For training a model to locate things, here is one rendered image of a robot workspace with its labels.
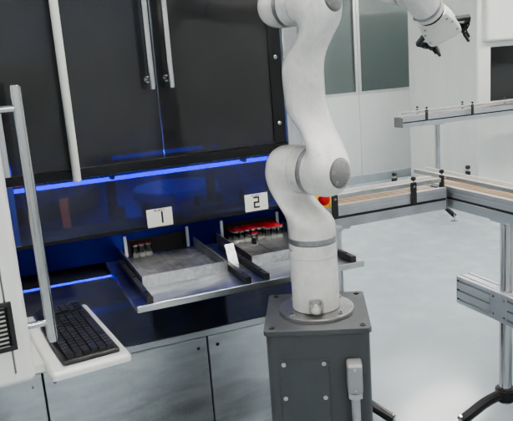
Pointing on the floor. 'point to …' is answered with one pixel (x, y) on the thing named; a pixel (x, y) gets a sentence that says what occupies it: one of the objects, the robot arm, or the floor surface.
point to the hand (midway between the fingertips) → (452, 43)
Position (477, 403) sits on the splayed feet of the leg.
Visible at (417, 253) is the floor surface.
